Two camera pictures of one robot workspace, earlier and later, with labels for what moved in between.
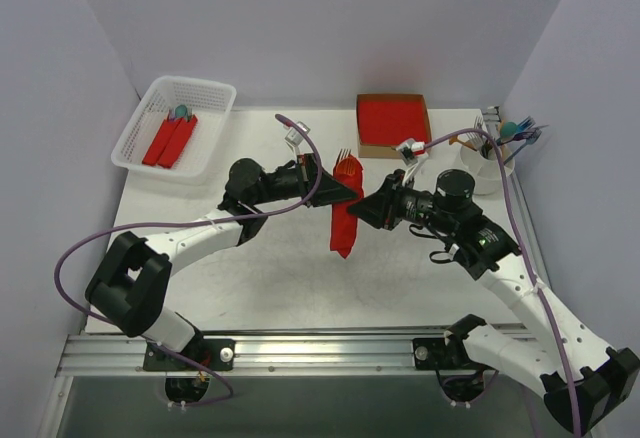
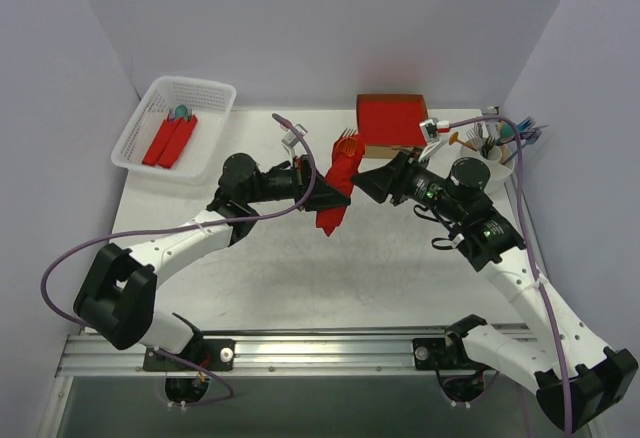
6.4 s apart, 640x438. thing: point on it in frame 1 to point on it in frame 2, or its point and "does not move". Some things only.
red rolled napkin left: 158,147 does not move
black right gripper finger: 376,207 to 381,182
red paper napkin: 344,224 to 346,158
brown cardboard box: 386,120 does not move
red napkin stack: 389,123 does not move
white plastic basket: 201,158 does not move
